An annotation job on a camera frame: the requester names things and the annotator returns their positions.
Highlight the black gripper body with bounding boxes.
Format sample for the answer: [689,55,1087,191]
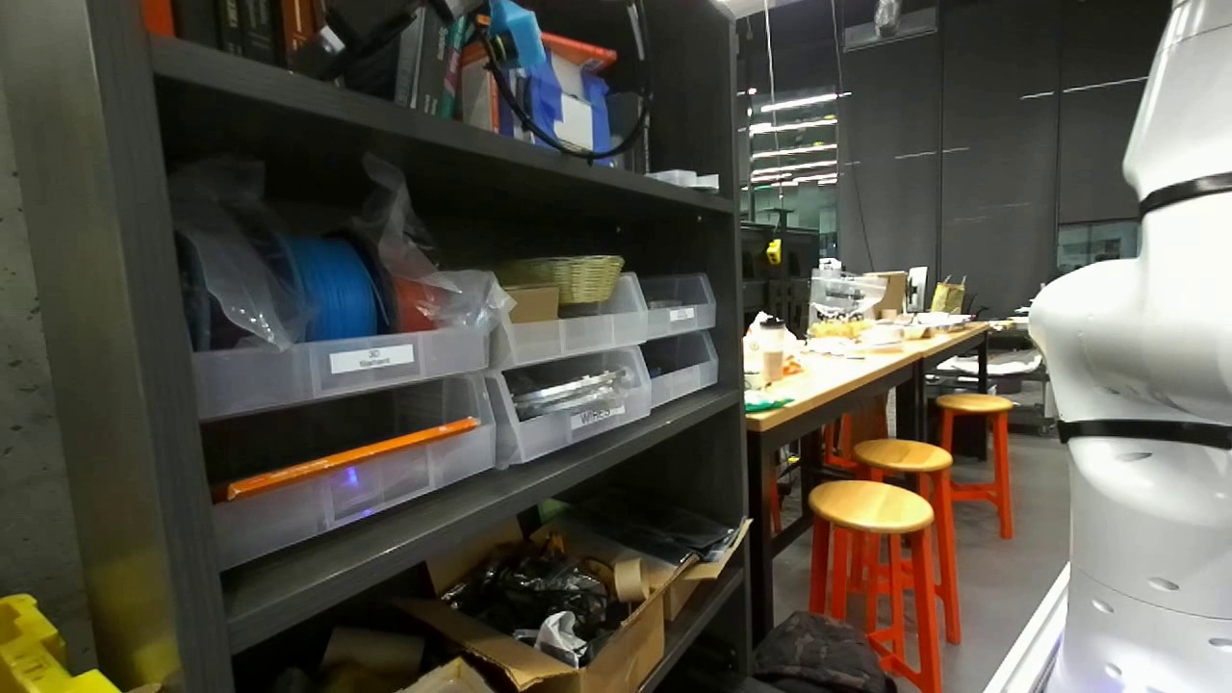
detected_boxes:
[370,0,494,73]

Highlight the olive woven basket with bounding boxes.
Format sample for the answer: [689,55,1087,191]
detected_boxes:
[498,250,628,310]

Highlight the row of dark books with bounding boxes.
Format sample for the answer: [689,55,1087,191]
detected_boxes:
[176,0,498,125]

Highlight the blue and white box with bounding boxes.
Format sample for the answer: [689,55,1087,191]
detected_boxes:
[552,80,615,132]
[553,119,625,166]

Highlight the tall black book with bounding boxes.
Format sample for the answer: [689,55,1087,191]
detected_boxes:
[620,89,656,173]

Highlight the blue filament spool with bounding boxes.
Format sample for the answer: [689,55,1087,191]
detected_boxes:
[273,231,388,341]

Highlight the clear plastic bag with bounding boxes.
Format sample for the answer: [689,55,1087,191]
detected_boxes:
[168,148,512,353]

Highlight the red filament spool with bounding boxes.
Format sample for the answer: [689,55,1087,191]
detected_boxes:
[393,273,445,336]

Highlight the small cardboard box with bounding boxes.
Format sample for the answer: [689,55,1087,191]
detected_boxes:
[501,282,565,322]

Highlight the flat white box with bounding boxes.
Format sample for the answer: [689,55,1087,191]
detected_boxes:
[647,166,724,196]

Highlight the left grey storage bin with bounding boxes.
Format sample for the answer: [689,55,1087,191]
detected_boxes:
[187,319,501,424]

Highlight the clear plastic storage bin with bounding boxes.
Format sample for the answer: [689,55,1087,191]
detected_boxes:
[639,270,719,341]
[642,329,724,412]
[208,408,501,568]
[494,341,656,468]
[489,270,652,373]

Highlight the black shelving unit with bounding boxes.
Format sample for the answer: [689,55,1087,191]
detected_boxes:
[0,0,753,693]

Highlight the silver foil packets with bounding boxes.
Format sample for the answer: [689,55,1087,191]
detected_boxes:
[512,369,630,418]

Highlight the orange rod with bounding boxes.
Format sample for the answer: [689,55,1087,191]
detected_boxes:
[210,412,484,503]

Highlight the white crumpled bag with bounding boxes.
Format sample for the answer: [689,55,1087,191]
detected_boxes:
[743,306,809,392]

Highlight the clear plastic container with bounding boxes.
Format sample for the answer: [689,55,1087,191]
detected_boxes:
[809,258,891,322]

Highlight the wooden desk with black legs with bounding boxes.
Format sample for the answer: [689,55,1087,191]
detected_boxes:
[743,319,1018,645]

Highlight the black tangled gear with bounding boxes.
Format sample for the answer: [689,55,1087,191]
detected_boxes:
[445,541,620,645]

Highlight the flat cardboard piece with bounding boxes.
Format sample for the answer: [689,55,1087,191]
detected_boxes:
[321,623,498,693]

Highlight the white and black roll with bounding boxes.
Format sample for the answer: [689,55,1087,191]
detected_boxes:
[533,607,593,668]

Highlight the orange wooden stool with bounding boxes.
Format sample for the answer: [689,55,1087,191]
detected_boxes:
[933,392,1018,541]
[806,476,947,693]
[852,433,963,645]

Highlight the large open cardboard box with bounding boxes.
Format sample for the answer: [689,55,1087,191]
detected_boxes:
[380,514,753,693]

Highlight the grey office chair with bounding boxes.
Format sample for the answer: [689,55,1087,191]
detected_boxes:
[929,341,1047,400]

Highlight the yellow plastic crate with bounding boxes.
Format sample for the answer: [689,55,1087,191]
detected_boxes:
[0,587,128,693]

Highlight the black bag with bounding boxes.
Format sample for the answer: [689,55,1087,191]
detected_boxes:
[746,612,902,693]

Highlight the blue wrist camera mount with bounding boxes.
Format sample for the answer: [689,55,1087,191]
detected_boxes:
[484,0,553,83]

